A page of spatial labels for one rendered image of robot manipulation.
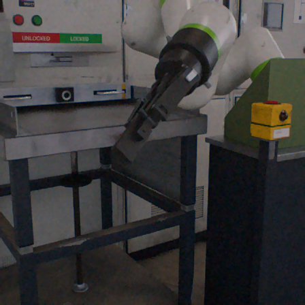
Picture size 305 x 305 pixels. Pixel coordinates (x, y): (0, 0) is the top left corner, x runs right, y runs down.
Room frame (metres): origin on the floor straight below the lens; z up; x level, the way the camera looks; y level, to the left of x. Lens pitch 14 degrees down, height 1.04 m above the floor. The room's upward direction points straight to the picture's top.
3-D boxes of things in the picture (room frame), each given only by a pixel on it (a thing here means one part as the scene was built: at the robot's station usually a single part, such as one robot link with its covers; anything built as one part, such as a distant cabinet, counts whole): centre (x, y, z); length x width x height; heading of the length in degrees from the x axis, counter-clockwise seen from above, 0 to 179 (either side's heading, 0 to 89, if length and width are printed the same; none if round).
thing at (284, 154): (1.37, -0.42, 0.74); 0.37 x 0.32 x 0.02; 119
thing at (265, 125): (1.16, -0.34, 0.85); 0.08 x 0.08 x 0.10; 33
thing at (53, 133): (1.39, 0.27, 0.82); 0.68 x 0.62 x 0.06; 33
